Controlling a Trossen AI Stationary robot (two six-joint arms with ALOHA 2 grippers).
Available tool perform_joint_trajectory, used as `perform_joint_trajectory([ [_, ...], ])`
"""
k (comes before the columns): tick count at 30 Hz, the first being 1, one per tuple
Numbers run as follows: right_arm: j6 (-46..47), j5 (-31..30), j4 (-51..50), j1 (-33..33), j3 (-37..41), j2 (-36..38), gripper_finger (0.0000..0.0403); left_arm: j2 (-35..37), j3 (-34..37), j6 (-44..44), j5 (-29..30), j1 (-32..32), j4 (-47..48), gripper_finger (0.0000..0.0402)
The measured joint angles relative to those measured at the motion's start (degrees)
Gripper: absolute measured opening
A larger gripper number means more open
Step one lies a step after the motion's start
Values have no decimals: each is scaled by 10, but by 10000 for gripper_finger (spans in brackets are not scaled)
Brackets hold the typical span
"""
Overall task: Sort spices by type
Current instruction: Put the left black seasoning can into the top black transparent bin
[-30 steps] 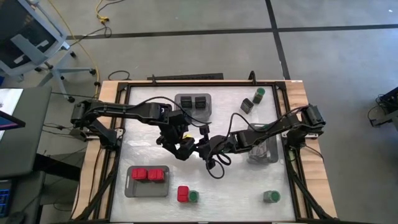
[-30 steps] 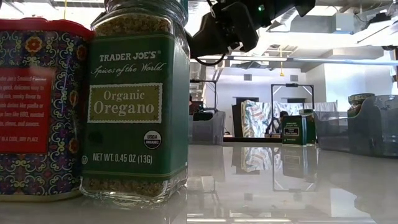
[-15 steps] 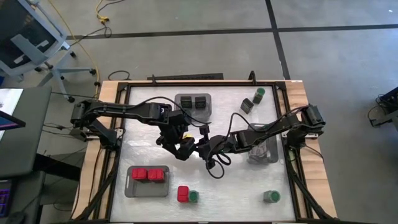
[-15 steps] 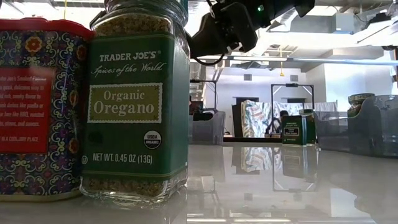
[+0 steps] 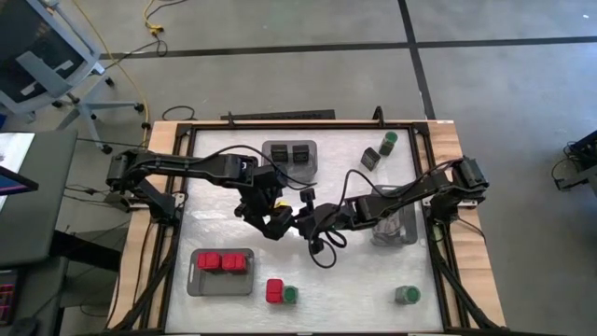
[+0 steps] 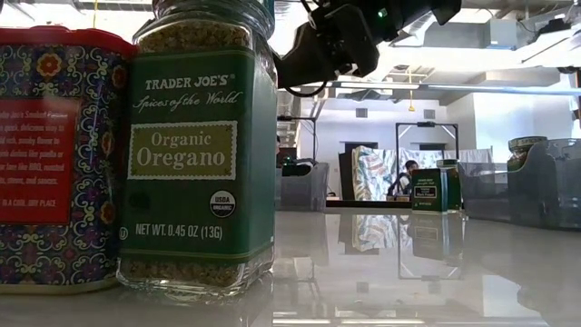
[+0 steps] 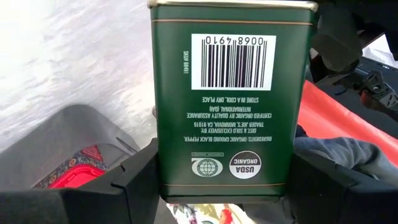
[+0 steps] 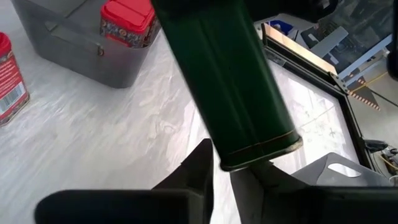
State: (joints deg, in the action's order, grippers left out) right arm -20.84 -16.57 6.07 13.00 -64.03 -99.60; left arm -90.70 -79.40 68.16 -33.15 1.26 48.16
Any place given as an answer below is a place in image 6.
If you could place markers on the green-lidded oregano glass jar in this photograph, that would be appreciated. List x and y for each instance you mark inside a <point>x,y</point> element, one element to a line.
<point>195,159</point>
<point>526,145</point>
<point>454,191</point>

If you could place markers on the black-lidded green pepper tin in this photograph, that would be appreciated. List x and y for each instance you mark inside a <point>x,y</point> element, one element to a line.
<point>429,204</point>

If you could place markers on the red-lidded paprika tin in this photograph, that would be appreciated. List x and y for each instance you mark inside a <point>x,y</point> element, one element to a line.
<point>54,159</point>

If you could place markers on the linear ceiling light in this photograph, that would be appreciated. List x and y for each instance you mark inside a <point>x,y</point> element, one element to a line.
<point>395,85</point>

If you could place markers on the black metal pole stand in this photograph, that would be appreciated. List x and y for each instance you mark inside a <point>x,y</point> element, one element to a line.
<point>314,136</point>

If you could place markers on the person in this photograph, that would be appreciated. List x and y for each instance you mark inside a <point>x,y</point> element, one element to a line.
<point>410,165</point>
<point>278,147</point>

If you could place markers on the patterned cloth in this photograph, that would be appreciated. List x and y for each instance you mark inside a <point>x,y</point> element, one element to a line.
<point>372,175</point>

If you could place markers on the grey plastic bin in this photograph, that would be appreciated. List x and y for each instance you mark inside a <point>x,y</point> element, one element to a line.
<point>304,195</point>
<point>544,195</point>

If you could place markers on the dark square wall vent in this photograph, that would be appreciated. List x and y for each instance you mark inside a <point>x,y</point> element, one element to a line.
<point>429,114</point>
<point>361,113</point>

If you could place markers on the black metal frame stand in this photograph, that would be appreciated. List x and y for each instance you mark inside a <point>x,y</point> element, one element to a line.
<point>426,124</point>

